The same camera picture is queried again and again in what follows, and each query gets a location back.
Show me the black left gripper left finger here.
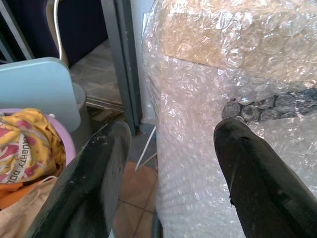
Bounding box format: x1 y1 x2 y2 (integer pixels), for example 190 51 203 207
24 120 132 238

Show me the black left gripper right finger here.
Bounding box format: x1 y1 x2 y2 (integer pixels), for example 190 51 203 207
213 118 317 238

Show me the bubble-wrapped beige washing machine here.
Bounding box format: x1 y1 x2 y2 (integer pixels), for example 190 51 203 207
142 0 317 238

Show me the pink plastic laundry basin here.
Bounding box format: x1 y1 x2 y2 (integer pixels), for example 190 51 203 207
0 108 77 172

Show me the tan yellow garment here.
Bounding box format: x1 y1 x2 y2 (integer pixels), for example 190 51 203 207
0 177 59 238

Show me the yellow pink patterned garment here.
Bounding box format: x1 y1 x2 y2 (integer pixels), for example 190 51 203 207
0 108 67 184

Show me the orange garment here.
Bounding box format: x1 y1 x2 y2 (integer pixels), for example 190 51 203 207
0 182 35 203

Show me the light blue plastic child chair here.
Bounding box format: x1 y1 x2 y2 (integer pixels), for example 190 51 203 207
0 57 93 154

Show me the white cord by washer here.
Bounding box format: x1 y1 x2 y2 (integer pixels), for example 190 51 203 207
135 125 159 172

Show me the grey corrugated drain hose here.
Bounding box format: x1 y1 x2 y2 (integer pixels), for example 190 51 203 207
151 215 164 238

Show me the grey metal door frame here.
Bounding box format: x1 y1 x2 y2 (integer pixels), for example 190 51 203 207
100 0 144 136

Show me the white hanging power cable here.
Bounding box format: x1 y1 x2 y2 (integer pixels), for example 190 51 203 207
53 0 63 60

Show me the dark armchair with wooden frame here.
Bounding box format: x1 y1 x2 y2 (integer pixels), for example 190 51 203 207
9 0 109 67

